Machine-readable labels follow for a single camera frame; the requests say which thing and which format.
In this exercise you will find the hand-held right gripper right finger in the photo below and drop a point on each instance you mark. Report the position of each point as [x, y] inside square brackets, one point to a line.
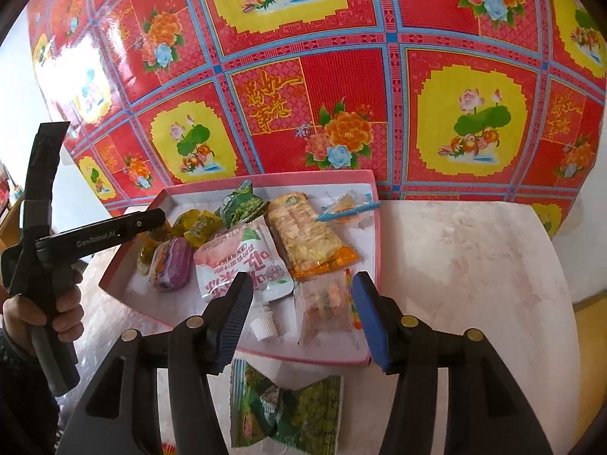
[374, 322]

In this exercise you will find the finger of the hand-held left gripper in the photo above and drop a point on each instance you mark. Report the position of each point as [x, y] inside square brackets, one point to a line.
[142, 222]

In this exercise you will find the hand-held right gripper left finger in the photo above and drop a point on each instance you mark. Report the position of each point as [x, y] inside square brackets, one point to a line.
[232, 322]

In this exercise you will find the pale yellow candy packet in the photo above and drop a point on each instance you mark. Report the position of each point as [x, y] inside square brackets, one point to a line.
[182, 222]

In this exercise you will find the pink shallow cardboard box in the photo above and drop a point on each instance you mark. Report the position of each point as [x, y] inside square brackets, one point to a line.
[332, 348]

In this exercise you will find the purple snack packet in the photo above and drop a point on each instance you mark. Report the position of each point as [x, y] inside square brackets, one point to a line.
[173, 265]

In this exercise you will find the clear packet of colourful candy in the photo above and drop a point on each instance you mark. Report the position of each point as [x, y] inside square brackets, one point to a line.
[322, 308]

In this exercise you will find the pink drink pouch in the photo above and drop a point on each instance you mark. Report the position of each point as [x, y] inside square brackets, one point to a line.
[242, 265]

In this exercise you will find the green pea packet clear edges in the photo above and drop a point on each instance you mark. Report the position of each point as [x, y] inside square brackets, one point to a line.
[313, 403]

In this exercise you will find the large green pea packet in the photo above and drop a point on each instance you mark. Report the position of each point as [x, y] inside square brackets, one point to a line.
[244, 206]

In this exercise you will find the clear packet with blue edge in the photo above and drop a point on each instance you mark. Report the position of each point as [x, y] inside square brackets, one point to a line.
[348, 207]

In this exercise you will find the person's left forearm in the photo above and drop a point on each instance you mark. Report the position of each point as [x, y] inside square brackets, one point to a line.
[23, 398]

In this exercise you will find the person's left hand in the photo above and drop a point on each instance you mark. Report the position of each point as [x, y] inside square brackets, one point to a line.
[71, 313]

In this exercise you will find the small yellow green candy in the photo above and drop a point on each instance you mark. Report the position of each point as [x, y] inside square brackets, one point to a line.
[204, 230]

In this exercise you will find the orange rice cracker packet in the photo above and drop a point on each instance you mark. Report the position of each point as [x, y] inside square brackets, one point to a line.
[303, 232]

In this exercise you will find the red floral printed cloth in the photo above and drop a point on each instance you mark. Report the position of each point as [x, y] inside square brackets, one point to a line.
[332, 80]

